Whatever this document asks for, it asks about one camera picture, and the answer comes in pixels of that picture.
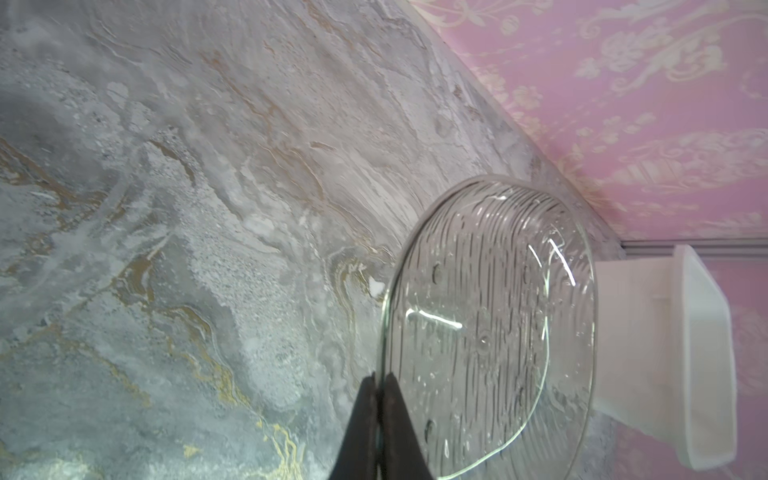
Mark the white plastic bin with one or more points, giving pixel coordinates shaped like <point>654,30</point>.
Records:
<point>665,361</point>

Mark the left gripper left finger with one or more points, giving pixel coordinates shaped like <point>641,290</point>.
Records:
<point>357,457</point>

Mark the smoky grey glass plate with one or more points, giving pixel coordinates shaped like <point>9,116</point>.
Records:
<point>489,326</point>

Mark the right aluminium corner post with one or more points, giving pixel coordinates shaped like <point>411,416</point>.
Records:
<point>723,249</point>

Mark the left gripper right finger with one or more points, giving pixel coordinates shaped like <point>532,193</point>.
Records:
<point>401,456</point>

